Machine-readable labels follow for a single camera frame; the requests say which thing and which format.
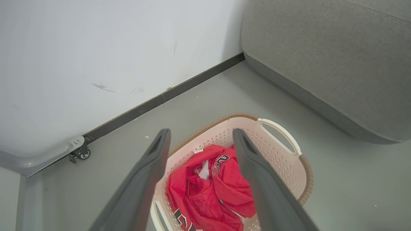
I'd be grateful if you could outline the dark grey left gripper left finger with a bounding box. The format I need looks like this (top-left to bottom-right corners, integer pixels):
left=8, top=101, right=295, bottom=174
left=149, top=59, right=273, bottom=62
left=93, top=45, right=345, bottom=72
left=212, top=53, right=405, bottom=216
left=89, top=129, right=171, bottom=231

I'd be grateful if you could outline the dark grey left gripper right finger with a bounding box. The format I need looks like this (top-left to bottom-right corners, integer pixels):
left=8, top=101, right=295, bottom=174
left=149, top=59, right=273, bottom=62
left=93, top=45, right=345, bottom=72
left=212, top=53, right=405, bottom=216
left=232, top=128, right=319, bottom=231

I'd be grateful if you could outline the pink perforated plastic laundry basket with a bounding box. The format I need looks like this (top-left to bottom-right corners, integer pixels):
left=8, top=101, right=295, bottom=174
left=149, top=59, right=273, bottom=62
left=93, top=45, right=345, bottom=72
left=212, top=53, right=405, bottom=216
left=150, top=113, right=314, bottom=231

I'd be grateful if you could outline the red sports jersey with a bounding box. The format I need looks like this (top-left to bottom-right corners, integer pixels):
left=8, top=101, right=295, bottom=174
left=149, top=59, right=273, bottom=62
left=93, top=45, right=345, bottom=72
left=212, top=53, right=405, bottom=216
left=166, top=144, right=257, bottom=231

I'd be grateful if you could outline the small black caster wheel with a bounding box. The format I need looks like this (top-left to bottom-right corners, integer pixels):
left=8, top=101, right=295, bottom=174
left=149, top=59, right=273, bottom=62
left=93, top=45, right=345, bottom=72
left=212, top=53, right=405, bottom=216
left=68, top=144, right=91, bottom=164

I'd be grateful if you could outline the dark grey skirting board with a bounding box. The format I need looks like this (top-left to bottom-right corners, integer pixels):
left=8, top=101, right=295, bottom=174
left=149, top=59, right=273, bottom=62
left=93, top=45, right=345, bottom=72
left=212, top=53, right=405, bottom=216
left=83, top=52, right=246, bottom=144

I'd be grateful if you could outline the grey fabric sofa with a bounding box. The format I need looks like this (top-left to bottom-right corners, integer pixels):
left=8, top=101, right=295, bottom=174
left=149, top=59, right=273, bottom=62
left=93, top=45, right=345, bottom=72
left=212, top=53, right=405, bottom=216
left=240, top=0, right=411, bottom=144

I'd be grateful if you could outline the grey metal frame leg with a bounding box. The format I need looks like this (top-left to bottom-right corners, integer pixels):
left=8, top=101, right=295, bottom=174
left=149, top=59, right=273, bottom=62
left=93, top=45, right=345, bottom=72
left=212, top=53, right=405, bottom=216
left=0, top=135, right=86, bottom=178

